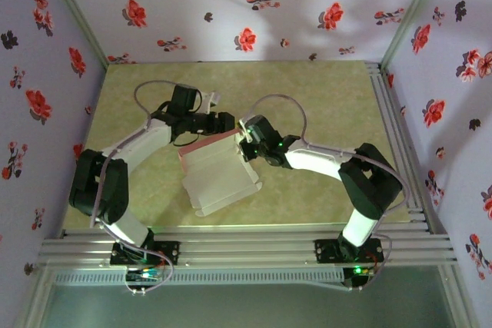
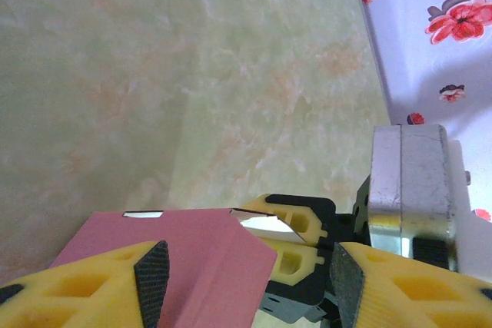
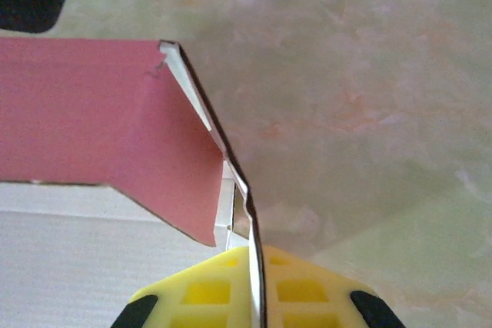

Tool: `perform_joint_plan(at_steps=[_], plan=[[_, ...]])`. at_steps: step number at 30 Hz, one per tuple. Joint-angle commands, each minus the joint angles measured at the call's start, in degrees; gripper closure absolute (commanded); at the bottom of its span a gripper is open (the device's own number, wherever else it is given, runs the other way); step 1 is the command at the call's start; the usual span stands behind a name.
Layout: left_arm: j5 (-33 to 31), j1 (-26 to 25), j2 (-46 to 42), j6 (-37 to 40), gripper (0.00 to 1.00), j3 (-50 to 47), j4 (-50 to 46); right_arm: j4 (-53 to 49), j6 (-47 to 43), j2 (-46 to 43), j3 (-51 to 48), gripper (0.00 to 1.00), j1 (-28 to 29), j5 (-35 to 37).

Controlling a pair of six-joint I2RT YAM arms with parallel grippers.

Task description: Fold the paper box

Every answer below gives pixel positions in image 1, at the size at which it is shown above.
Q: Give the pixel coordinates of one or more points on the white and pink paper box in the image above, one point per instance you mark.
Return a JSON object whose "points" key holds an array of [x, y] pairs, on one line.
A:
{"points": [[215, 182]]}

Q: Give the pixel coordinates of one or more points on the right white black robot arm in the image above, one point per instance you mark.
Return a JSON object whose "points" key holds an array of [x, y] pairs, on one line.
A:
{"points": [[369, 186]]}

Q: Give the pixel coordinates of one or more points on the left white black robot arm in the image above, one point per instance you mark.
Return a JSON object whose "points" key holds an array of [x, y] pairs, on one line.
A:
{"points": [[100, 189]]}

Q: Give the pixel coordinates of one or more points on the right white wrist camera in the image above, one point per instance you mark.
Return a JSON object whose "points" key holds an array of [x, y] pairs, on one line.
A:
{"points": [[243, 132]]}

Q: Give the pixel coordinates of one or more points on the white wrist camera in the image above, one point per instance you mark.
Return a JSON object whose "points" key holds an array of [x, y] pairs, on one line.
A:
{"points": [[210, 100], [243, 132]]}

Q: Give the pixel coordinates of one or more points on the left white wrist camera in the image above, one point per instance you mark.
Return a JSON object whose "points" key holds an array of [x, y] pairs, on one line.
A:
{"points": [[210, 100]]}

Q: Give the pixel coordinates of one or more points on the long aluminium base rail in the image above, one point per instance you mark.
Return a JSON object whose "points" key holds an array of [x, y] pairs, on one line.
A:
{"points": [[246, 247]]}

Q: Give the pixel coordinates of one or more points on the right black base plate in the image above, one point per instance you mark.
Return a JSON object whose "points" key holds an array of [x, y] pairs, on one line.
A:
{"points": [[324, 251]]}

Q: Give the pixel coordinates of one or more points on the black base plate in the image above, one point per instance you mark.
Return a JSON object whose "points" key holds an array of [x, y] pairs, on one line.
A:
{"points": [[169, 251], [324, 251]]}

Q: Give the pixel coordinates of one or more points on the aluminium side rail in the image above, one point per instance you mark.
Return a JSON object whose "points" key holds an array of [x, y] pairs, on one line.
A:
{"points": [[392, 120]]}

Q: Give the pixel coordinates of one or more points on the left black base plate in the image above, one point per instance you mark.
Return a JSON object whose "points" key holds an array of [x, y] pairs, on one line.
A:
{"points": [[169, 251]]}

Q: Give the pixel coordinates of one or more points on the aluminium corner post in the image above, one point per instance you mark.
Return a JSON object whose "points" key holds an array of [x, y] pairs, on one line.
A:
{"points": [[77, 17], [410, 17]]}

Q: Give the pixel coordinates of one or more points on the aluminium frame leg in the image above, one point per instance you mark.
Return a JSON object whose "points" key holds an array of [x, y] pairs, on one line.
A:
{"points": [[32, 301], [457, 301]]}

